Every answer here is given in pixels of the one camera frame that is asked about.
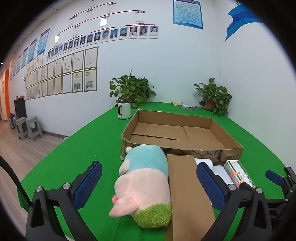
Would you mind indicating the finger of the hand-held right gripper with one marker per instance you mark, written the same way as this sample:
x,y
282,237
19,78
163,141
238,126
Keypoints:
x,y
285,209
275,177

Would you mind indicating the black cabinet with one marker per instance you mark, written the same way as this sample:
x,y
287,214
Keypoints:
x,y
20,107

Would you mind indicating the yellow packet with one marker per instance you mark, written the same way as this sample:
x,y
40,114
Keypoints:
x,y
177,103

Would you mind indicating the row of blue notice boards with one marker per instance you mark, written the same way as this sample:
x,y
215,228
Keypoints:
x,y
44,40

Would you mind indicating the green white medicine box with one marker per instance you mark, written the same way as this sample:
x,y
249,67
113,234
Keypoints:
x,y
238,172

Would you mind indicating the blue patterned bag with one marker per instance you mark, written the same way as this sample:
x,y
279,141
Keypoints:
x,y
12,120

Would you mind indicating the brown cardboard divider tray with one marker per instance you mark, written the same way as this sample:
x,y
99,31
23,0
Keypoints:
x,y
187,197

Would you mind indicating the pink blue green plush toy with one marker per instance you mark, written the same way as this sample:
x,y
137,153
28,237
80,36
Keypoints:
x,y
143,185

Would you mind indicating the blue patterned tissue packet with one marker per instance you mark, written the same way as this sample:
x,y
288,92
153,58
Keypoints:
x,y
189,107

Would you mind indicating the group of framed wall certificates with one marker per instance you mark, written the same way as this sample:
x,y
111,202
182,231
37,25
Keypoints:
x,y
77,69

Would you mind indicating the green table cloth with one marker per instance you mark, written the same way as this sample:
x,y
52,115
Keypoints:
x,y
81,143

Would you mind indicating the wall chart of portrait photos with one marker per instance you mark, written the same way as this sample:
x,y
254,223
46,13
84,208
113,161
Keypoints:
x,y
108,34

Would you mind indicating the white rounded case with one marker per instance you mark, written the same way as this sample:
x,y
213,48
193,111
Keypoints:
x,y
220,173

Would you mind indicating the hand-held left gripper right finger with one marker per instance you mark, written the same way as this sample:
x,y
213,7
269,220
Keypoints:
x,y
210,185

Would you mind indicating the blue wall decal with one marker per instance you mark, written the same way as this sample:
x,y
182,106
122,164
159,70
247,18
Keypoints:
x,y
238,20

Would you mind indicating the potted green plant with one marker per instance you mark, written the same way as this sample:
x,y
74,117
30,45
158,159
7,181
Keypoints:
x,y
131,88
215,95

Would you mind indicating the large blue notice poster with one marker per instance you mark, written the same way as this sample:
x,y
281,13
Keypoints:
x,y
187,14

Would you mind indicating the orange wall panel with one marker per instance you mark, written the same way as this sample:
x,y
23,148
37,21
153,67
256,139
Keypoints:
x,y
7,92

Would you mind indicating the grey plastic stool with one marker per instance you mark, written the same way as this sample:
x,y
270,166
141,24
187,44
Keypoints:
x,y
21,126
34,128

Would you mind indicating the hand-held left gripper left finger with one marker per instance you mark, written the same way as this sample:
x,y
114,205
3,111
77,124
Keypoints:
x,y
87,185

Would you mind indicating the large cardboard box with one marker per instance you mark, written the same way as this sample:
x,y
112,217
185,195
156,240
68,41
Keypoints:
x,y
161,132

